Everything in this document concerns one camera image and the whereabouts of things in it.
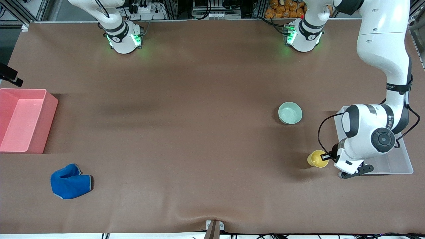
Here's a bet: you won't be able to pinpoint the yellow cup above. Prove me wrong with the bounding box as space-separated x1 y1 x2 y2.
307 150 330 168

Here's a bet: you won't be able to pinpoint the mint green bowl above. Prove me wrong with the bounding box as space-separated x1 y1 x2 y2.
278 102 303 125

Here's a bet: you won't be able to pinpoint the blue cloth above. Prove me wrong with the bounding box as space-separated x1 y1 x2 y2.
50 163 94 200

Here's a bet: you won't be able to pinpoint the clear plastic bin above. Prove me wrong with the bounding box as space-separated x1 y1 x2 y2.
334 106 414 175

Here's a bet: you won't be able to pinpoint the brown table cover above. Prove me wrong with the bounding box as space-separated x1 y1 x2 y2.
0 18 425 235

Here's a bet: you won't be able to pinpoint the orange packaged items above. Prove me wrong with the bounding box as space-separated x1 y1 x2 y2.
265 0 307 19

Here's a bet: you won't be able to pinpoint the white power strip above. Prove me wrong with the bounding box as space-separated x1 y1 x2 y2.
129 0 166 21

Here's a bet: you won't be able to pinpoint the pink plastic bin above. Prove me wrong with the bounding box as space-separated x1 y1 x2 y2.
0 88 59 154

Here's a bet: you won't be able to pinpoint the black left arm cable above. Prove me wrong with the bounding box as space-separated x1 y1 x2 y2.
318 75 421 157

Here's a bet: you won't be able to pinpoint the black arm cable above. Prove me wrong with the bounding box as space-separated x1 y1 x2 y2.
318 75 421 157
94 0 110 19

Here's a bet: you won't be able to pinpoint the grey metal bracket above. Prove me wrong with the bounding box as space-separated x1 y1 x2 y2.
206 220 225 231

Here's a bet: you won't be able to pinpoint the brown camera post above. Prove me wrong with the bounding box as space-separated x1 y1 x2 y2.
203 220 220 239

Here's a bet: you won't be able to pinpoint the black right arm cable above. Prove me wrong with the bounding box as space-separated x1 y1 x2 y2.
94 0 110 19

